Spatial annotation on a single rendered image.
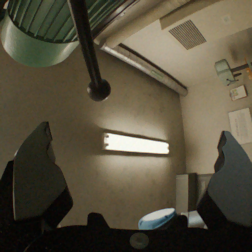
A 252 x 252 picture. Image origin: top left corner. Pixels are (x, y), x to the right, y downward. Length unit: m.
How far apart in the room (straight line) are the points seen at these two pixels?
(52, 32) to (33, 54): 0.06
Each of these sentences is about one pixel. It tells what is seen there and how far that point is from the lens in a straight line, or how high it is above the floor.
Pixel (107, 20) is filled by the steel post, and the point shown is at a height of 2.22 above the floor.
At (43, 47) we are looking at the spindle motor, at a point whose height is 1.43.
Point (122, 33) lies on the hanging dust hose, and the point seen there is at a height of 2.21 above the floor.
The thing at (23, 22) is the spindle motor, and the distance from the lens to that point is 0.26.
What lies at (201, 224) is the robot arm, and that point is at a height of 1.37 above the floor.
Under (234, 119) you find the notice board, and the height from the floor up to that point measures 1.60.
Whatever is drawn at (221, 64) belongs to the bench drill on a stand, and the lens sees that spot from 2.30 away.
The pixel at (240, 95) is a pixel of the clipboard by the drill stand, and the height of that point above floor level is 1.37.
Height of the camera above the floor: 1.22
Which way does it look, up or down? 45 degrees up
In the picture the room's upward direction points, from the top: 106 degrees counter-clockwise
